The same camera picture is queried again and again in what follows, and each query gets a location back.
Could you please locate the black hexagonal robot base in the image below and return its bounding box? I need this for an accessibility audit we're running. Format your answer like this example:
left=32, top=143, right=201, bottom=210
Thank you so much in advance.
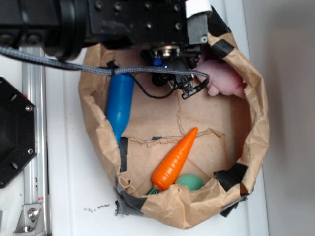
left=0, top=77, right=36, bottom=189

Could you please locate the orange plastic carrot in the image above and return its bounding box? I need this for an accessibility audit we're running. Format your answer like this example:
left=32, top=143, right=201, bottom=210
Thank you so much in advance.
left=151, top=127, right=198, bottom=193

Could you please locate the green ball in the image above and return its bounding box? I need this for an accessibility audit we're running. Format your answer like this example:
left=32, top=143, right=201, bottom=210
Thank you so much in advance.
left=175, top=173, right=204, bottom=191

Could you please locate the pink plush toy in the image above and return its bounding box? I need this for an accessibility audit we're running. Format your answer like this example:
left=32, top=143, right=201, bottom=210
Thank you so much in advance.
left=195, top=46, right=247, bottom=98

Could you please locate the metal corner bracket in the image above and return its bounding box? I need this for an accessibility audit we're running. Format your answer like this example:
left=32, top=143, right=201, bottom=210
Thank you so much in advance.
left=13, top=203, right=47, bottom=236

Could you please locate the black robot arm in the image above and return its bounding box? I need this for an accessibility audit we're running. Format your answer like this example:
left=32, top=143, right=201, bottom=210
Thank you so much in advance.
left=0, top=0, right=213, bottom=75

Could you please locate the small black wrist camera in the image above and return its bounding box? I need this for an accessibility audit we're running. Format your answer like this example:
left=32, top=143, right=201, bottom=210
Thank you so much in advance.
left=152, top=73, right=198, bottom=99

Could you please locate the aluminium rail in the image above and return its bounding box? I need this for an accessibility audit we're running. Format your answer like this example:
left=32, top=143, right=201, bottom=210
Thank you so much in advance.
left=20, top=46, right=52, bottom=236

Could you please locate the blue plastic bottle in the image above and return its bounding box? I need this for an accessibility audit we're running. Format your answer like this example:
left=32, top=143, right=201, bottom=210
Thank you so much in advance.
left=105, top=73, right=134, bottom=144

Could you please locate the brown paper bag bin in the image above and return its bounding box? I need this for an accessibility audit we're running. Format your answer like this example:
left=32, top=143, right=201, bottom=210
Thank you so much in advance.
left=79, top=12, right=269, bottom=229

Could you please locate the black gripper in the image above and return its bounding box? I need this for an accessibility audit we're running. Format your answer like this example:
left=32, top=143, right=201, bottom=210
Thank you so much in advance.
left=84, top=0, right=212, bottom=59

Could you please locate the grey braided cable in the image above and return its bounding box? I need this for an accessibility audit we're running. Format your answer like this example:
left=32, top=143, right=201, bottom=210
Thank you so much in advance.
left=0, top=46, right=210, bottom=94

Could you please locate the thin black cable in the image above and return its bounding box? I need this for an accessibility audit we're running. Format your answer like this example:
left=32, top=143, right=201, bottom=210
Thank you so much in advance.
left=127, top=73, right=183, bottom=99

